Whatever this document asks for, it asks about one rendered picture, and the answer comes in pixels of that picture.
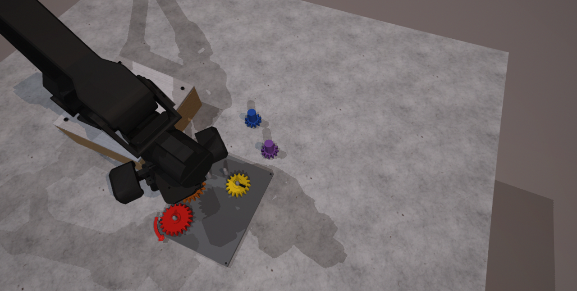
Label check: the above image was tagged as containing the blue gear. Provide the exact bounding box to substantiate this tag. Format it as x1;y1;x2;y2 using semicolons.
245;109;261;128

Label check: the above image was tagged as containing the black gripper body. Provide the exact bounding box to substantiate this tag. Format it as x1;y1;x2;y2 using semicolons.
109;126;228;204

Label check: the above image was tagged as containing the red gear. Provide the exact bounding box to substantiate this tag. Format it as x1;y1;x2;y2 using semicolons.
160;203;193;236

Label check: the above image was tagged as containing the purple gear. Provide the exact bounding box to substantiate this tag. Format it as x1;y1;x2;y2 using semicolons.
261;140;279;159

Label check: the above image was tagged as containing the orange gear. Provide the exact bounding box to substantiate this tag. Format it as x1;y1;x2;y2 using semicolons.
183;182;206;203

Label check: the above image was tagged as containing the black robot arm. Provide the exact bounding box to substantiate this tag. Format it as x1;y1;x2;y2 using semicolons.
0;0;214;204

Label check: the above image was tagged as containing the red curved arrow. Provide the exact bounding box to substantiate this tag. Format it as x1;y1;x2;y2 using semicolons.
154;217;165;241

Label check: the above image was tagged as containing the yellow gear with black stripe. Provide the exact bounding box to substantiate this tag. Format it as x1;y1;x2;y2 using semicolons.
226;173;251;197

